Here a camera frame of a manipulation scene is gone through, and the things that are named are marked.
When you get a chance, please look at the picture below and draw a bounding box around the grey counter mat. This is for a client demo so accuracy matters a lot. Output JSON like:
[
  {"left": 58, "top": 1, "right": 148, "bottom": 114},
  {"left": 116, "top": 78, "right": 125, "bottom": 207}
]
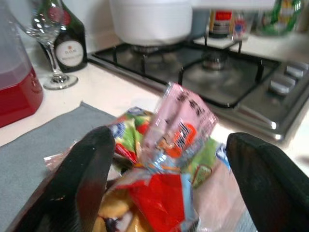
[{"left": 0, "top": 101, "right": 117, "bottom": 229}]

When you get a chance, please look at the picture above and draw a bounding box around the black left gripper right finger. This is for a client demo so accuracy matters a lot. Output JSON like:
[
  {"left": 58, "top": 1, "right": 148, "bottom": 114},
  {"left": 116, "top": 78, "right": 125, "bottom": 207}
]
[{"left": 226, "top": 132, "right": 309, "bottom": 232}]

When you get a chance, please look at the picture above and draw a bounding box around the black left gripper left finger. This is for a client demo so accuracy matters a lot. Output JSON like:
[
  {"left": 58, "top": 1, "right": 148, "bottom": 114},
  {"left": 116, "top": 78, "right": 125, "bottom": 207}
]
[{"left": 6, "top": 125, "right": 116, "bottom": 232}]

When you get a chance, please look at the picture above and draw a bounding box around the green printed packet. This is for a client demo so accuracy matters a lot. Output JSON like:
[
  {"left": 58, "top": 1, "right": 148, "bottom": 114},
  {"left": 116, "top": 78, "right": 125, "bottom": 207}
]
[{"left": 255, "top": 0, "right": 305, "bottom": 36}]

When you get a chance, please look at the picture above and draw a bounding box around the pink printed snack packet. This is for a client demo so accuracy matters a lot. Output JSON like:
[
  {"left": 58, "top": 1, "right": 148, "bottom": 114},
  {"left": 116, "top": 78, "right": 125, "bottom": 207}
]
[{"left": 141, "top": 81, "right": 218, "bottom": 170}]

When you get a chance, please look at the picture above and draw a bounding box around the bottle with red label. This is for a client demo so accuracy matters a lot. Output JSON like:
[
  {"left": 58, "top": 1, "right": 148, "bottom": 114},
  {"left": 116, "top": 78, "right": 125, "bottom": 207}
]
[{"left": 208, "top": 9, "right": 234, "bottom": 39}]

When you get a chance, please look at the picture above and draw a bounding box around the silver hob knob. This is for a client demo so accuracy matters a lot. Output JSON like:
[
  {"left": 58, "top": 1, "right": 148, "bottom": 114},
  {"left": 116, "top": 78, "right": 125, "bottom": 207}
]
[
  {"left": 285, "top": 62, "right": 309, "bottom": 78},
  {"left": 269, "top": 73, "right": 297, "bottom": 95}
]

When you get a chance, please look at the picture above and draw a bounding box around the steel gas hob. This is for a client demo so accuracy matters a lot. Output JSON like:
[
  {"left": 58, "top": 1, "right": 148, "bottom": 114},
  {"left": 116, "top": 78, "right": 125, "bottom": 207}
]
[{"left": 87, "top": 35, "right": 309, "bottom": 141}]

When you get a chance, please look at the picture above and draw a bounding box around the dark green wine bottle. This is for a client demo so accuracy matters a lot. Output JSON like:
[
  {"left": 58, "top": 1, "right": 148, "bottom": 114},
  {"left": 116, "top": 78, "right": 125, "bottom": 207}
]
[{"left": 38, "top": 0, "right": 88, "bottom": 73}]

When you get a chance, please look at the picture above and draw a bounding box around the small printed glass jar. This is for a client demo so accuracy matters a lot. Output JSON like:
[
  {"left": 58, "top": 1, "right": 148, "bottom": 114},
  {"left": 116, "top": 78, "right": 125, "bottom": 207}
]
[{"left": 231, "top": 12, "right": 253, "bottom": 41}]

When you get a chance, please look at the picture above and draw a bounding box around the clear bag of colourful snacks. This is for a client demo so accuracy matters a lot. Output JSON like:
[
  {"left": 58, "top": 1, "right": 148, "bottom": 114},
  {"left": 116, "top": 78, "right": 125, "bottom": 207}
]
[{"left": 43, "top": 105, "right": 257, "bottom": 232}]

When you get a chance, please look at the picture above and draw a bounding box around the clear pitcher with red base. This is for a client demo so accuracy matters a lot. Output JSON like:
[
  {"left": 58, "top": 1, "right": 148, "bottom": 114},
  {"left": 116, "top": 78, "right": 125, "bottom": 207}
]
[{"left": 0, "top": 0, "right": 44, "bottom": 128}]

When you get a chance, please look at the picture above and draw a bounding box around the white cooking pot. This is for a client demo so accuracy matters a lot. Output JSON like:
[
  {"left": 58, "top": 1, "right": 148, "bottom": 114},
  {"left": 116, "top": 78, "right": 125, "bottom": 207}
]
[{"left": 109, "top": 0, "right": 194, "bottom": 47}]

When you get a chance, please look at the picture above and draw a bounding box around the clear wine glass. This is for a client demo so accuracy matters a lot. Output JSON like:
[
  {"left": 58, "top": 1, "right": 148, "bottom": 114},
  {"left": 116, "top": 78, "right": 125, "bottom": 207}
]
[{"left": 17, "top": 0, "right": 79, "bottom": 91}]

